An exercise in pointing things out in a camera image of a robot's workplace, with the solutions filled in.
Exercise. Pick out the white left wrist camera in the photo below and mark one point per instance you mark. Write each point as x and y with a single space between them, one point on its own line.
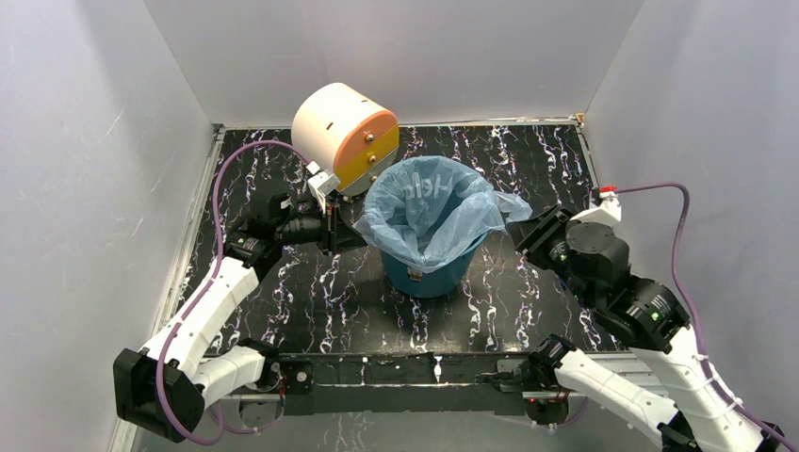
321 184

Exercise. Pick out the round pastel drawer cabinet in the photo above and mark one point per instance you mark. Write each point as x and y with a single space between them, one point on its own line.
347 136

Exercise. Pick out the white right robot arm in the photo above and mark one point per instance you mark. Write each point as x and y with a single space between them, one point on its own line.
697 411

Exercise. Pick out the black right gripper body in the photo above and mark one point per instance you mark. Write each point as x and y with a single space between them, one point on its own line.
553 258

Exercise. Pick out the aluminium frame rail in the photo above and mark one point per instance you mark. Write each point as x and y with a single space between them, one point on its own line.
425 382

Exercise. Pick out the teal plastic trash bin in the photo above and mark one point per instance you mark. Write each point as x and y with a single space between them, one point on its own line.
439 283

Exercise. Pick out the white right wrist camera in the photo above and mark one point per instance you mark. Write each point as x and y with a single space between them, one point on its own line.
606 210

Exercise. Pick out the translucent blue plastic bag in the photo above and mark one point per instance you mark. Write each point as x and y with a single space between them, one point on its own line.
427 211

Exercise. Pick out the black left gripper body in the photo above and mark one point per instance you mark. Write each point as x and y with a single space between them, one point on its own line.
302 228

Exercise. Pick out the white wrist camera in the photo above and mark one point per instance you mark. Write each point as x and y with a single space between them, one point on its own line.
606 210
321 184

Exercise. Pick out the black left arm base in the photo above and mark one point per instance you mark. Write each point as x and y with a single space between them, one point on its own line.
284 388

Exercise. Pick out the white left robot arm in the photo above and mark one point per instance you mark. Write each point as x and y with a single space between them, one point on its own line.
166 385

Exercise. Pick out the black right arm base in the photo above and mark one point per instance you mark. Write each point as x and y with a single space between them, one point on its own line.
546 402

